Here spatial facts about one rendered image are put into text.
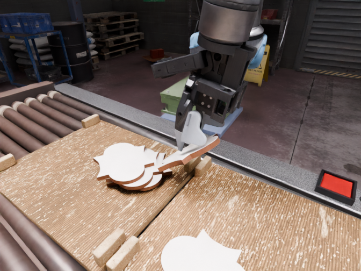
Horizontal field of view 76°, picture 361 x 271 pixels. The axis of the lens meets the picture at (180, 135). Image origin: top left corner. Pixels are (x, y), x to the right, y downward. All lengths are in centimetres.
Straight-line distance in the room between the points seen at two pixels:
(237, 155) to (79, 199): 42
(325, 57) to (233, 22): 476
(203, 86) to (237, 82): 5
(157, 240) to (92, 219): 14
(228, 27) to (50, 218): 46
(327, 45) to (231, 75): 472
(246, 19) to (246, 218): 35
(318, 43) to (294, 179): 450
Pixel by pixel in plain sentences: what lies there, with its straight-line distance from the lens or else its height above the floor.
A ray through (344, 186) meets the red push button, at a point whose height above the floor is 93.
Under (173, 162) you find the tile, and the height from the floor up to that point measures 104.
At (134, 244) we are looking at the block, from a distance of 42.
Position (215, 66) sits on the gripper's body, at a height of 121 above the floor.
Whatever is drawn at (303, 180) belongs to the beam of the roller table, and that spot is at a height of 91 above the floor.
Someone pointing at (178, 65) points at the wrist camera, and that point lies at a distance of 39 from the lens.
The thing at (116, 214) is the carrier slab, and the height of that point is 94.
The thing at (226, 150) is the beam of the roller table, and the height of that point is 92.
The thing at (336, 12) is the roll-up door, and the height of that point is 101.
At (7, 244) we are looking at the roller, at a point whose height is 92.
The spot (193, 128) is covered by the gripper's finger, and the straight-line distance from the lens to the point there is 41.
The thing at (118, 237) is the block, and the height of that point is 96.
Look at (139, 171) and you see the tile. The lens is 52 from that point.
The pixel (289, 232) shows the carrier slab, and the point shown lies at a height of 94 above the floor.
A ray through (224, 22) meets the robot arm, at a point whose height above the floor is 128.
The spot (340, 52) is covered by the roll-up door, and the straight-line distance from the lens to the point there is 508.
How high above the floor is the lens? 131
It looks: 32 degrees down
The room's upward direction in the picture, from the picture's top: straight up
